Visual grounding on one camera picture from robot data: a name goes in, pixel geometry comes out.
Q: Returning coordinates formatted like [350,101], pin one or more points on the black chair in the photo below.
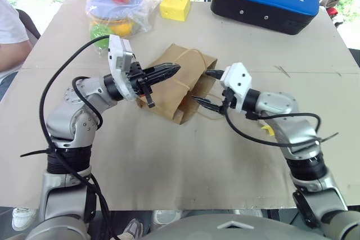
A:
[29,25]

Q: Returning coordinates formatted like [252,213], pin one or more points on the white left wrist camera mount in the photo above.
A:
[115,49]

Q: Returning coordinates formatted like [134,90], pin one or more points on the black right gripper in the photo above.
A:
[227,99]

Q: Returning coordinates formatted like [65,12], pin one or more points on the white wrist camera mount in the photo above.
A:
[115,49]
[239,78]

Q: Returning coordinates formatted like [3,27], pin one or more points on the green plush toy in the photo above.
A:
[98,33]

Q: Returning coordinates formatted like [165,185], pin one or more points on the person in white shirt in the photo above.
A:
[9,26]

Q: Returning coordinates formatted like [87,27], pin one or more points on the yellow round plush toy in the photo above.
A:
[121,29]

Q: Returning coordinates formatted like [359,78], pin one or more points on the purple round plush toy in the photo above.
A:
[112,8]

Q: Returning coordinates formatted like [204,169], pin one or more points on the silver robot torso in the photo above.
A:
[233,230]

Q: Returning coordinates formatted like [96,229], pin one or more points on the brown paper bag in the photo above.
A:
[174,94]

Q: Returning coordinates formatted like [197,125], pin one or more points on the yellow cheese cube plush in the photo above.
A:
[173,6]

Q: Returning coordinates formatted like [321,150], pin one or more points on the black zip tie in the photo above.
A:
[329,137]
[33,153]

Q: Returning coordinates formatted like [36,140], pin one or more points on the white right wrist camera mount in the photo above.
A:
[239,78]

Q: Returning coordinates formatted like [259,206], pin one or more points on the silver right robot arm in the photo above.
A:
[292,127]

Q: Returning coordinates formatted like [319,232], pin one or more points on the red and white background clutter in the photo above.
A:
[332,1]

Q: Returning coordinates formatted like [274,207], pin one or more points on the grey shoe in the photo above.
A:
[134,230]

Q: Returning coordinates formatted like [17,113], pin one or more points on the brown cardboard table cover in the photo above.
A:
[168,167]

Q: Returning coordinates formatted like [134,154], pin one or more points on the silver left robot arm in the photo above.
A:
[67,119]

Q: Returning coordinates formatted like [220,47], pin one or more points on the yellow tape piece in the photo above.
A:
[268,130]

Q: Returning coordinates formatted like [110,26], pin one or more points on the clear plastic bag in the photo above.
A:
[149,4]

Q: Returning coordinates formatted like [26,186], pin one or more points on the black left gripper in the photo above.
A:
[137,78]

